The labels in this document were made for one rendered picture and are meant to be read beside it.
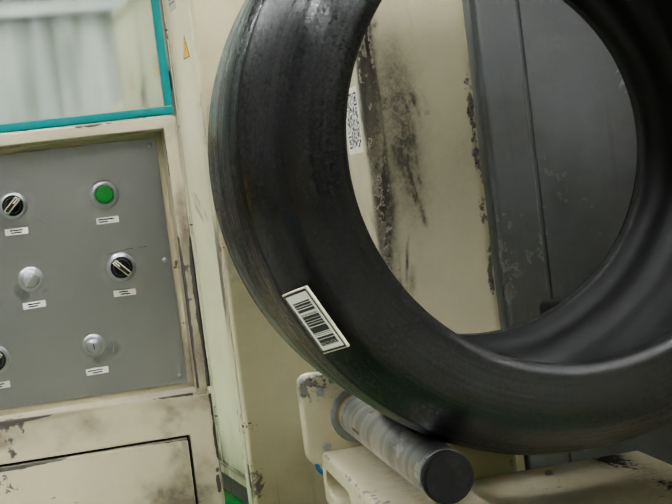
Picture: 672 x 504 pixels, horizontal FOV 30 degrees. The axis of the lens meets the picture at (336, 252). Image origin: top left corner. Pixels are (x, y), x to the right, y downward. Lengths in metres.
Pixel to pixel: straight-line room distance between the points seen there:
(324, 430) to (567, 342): 0.28
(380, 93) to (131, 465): 0.62
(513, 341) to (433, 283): 0.13
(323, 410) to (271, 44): 0.49
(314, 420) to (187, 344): 0.41
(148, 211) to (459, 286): 0.50
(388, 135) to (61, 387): 0.60
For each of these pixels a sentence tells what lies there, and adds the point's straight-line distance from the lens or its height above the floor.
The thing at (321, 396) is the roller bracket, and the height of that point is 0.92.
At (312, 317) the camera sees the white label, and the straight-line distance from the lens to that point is 1.01.
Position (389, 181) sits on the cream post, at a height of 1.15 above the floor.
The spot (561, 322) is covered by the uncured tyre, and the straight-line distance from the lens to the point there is 1.34.
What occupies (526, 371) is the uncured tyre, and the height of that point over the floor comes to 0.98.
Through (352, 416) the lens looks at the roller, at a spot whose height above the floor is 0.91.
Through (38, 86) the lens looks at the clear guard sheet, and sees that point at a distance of 1.71.
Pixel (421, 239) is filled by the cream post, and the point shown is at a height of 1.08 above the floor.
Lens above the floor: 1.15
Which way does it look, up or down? 3 degrees down
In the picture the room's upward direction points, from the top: 7 degrees counter-clockwise
